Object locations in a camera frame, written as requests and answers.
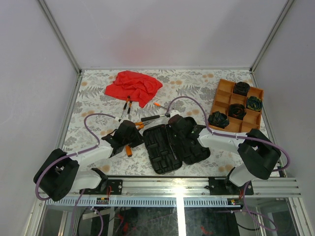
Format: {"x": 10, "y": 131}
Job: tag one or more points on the black plastic tool case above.
{"x": 160, "y": 155}

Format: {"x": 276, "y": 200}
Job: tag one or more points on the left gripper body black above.
{"x": 135, "y": 140}

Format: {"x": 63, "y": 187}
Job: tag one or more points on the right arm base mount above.
{"x": 219, "y": 186}

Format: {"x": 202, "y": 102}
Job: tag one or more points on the dark rolled cloth top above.
{"x": 241, "y": 88}

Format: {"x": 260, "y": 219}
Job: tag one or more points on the red crumpled cloth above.
{"x": 140, "y": 87}

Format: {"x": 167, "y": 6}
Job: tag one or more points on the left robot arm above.
{"x": 63, "y": 173}

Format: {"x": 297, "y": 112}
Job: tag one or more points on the steel claw hammer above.
{"x": 154, "y": 117}

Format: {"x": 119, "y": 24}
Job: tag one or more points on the wooden compartment tray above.
{"x": 225, "y": 96}

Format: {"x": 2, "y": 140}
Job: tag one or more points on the blue green rolled cloth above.
{"x": 254, "y": 103}

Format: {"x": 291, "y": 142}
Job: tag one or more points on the aluminium front rail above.
{"x": 274, "y": 187}

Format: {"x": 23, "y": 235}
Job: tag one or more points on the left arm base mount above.
{"x": 108, "y": 188}

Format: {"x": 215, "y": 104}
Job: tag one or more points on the black orange rolled cloth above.
{"x": 237, "y": 111}

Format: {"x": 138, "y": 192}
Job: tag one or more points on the flat metal file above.
{"x": 156, "y": 104}

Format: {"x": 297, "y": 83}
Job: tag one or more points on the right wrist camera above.
{"x": 173, "y": 113}

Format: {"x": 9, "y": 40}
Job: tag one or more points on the small orange black screwdriver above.
{"x": 125, "y": 105}

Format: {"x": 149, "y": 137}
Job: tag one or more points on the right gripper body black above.
{"x": 177, "y": 137}

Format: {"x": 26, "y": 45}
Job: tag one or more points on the orange handled tool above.
{"x": 128, "y": 151}

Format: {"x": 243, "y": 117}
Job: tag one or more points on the dark floral rolled cloth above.
{"x": 218, "y": 119}

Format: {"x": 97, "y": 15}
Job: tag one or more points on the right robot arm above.
{"x": 258, "y": 154}

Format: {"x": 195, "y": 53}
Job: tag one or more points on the orange handled needle-nose pliers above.
{"x": 140, "y": 125}

